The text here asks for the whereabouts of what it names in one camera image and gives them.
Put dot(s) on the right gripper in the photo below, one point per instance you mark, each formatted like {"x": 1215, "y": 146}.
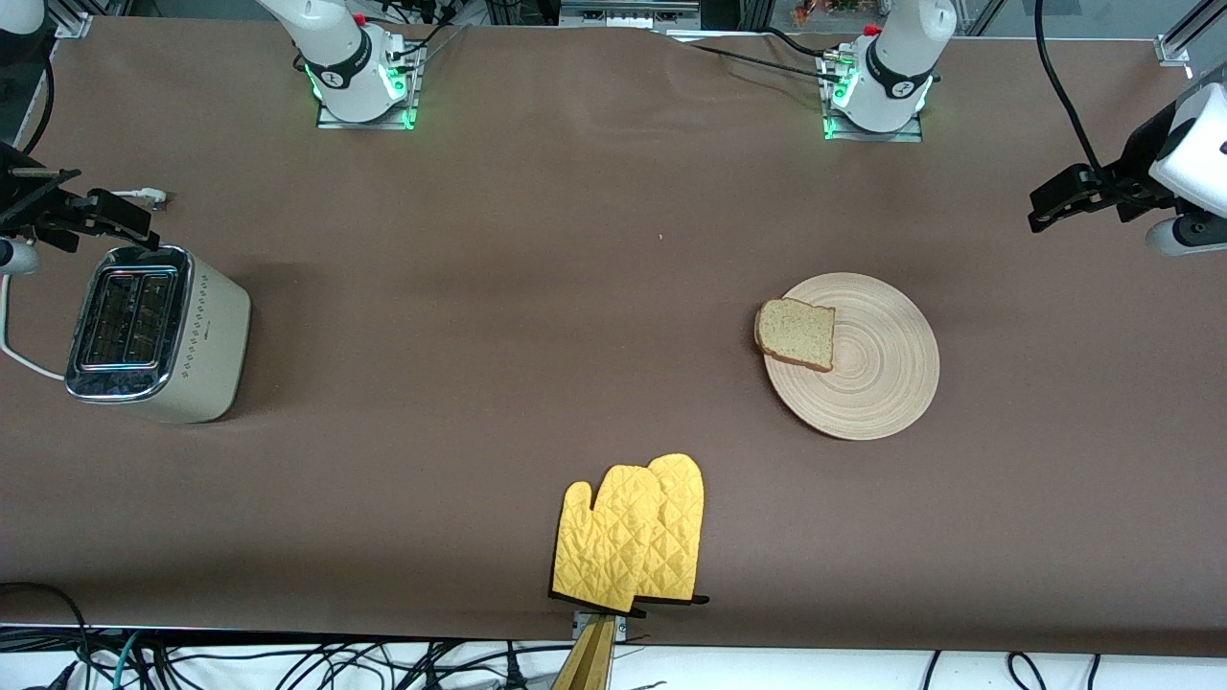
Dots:
{"x": 21, "y": 203}

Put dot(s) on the white gripper cylinder attachment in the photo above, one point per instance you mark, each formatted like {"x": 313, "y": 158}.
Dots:
{"x": 1184, "y": 237}
{"x": 17, "y": 260}

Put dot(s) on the round wooden plate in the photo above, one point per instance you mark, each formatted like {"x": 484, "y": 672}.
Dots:
{"x": 877, "y": 374}

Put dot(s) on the grey equipment box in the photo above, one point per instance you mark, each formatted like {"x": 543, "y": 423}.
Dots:
{"x": 623, "y": 14}

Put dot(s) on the white right gripper cylinder attachment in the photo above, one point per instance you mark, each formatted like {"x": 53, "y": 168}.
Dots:
{"x": 17, "y": 260}

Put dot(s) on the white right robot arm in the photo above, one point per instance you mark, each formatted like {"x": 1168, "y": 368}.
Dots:
{"x": 335, "y": 57}

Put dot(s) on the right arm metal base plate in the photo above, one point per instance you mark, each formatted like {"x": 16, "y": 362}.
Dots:
{"x": 383, "y": 123}

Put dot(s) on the wooden beam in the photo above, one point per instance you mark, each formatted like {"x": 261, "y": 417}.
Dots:
{"x": 590, "y": 666}

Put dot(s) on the brown table cover sheet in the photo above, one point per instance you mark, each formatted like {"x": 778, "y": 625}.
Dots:
{"x": 575, "y": 192}

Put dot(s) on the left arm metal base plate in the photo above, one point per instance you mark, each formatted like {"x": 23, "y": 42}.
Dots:
{"x": 901, "y": 137}

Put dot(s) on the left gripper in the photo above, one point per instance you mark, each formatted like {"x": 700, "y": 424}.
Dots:
{"x": 1137, "y": 165}

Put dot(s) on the small metal bracket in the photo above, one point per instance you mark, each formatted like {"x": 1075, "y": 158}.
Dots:
{"x": 579, "y": 625}

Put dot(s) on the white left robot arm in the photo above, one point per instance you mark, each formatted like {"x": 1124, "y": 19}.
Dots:
{"x": 896, "y": 67}

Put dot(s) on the cream and chrome toaster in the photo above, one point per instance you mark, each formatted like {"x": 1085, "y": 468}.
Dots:
{"x": 182, "y": 335}

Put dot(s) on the white left gripper cylinder attachment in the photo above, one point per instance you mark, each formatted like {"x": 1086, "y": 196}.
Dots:
{"x": 1184, "y": 237}

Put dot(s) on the yellow quilted oven mitt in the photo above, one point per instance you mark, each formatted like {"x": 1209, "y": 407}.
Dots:
{"x": 682, "y": 517}
{"x": 604, "y": 546}

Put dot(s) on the slice of brown bread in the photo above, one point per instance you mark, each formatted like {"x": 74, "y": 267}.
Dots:
{"x": 796, "y": 333}

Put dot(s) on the aluminium frame profile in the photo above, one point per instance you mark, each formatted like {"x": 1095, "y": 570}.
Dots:
{"x": 72, "y": 24}
{"x": 1174, "y": 48}

